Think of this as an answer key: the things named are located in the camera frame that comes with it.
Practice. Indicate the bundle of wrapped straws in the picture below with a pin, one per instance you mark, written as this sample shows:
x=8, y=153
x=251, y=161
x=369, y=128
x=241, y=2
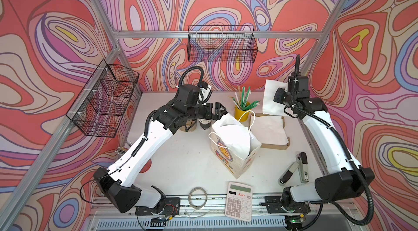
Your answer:
x=241, y=99

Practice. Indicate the white desk calculator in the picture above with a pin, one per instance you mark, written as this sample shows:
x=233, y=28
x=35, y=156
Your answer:
x=239, y=202

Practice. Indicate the cup of coloured pencils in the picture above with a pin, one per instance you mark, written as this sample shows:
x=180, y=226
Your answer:
x=121, y=151

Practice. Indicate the black wire basket back wall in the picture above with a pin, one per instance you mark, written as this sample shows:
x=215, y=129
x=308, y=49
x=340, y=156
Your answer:
x=222, y=43

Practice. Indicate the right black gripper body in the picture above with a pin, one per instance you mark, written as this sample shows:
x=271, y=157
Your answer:
x=284, y=97

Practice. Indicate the brown napkin holder box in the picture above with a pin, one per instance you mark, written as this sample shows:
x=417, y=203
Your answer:
x=277, y=144

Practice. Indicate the black wire basket left wall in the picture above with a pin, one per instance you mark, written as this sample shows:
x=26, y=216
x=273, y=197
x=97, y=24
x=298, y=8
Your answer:
x=104, y=100

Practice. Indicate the black wire basket wall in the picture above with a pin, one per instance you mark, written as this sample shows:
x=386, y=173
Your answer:
x=222, y=43
x=104, y=100

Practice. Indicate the yellow metal bucket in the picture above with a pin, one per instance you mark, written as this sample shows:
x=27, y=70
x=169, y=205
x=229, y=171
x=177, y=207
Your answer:
x=240, y=115

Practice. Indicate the silver black stapler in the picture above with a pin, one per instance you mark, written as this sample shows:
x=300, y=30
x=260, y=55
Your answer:
x=301, y=164

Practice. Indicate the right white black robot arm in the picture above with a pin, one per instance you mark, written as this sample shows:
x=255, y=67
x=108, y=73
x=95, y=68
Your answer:
x=346, y=177

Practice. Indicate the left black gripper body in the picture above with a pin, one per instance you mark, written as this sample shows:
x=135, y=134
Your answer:
x=204, y=112

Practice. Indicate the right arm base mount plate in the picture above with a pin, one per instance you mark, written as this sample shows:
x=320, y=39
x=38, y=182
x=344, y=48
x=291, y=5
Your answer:
x=277, y=204

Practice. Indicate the white paper napkins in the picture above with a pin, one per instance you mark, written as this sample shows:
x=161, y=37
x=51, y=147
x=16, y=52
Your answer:
x=269, y=131

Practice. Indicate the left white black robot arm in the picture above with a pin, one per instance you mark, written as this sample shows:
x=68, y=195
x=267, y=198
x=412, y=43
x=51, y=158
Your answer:
x=117, y=181

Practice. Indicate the white paper takeout bag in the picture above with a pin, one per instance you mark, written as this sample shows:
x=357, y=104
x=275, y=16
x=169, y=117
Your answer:
x=232, y=162

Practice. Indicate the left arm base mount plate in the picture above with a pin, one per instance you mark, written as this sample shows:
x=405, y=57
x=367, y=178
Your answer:
x=169, y=206

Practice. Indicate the stack of paper coffee cups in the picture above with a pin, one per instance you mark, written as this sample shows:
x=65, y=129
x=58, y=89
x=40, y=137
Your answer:
x=205, y=123

